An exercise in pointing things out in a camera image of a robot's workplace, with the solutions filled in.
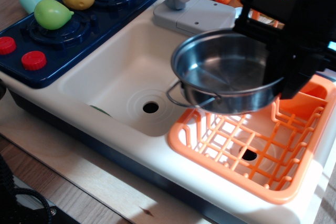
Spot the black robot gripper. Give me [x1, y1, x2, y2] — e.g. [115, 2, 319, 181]
[234, 0, 335, 100]

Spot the stainless steel pan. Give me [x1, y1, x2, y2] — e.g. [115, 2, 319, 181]
[166, 30, 282, 115]

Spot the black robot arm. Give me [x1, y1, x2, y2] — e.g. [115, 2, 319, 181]
[234, 0, 335, 99]

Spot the orange plastic drying rack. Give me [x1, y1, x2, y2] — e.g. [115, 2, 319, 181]
[168, 75, 335, 205]

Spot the cream toy sink unit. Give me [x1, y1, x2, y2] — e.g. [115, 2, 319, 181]
[1, 0, 335, 223]

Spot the grey toy faucet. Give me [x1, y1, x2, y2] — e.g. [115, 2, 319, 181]
[153, 0, 236, 36]

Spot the green toy pear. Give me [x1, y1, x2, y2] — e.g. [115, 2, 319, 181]
[34, 0, 74, 30]

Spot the red stove knob right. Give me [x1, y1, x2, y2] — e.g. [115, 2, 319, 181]
[21, 51, 47, 71]

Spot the red stove knob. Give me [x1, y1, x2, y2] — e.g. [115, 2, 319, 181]
[21, 51, 47, 71]
[0, 36, 17, 55]

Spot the navy blue toy stove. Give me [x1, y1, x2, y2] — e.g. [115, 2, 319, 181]
[1, 0, 157, 89]

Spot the red stove knob left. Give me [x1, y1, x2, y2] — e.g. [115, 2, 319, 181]
[0, 36, 17, 55]

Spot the black metal base bracket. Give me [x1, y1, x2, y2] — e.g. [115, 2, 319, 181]
[50, 206, 79, 224]

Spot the black braided cable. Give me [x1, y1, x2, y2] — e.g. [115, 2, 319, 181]
[0, 153, 55, 224]

